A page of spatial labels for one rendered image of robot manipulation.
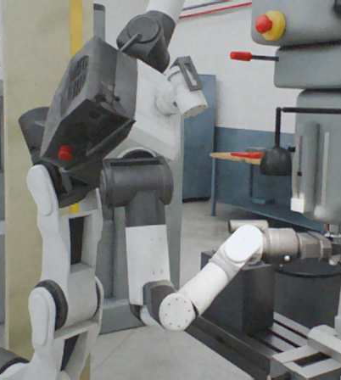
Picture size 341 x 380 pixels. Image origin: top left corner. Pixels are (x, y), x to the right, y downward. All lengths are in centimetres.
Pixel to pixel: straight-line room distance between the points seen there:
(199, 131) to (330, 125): 746
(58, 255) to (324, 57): 88
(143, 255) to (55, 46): 179
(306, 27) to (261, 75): 700
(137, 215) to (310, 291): 224
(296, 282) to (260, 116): 509
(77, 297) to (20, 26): 152
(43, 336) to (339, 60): 105
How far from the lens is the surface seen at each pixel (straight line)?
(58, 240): 159
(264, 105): 813
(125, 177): 121
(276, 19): 125
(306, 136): 132
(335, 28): 122
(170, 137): 133
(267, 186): 808
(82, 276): 165
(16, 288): 293
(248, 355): 164
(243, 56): 133
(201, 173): 883
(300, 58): 135
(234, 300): 167
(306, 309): 339
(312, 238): 141
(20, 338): 302
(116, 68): 134
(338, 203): 133
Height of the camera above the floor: 159
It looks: 7 degrees down
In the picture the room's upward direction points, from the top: 2 degrees clockwise
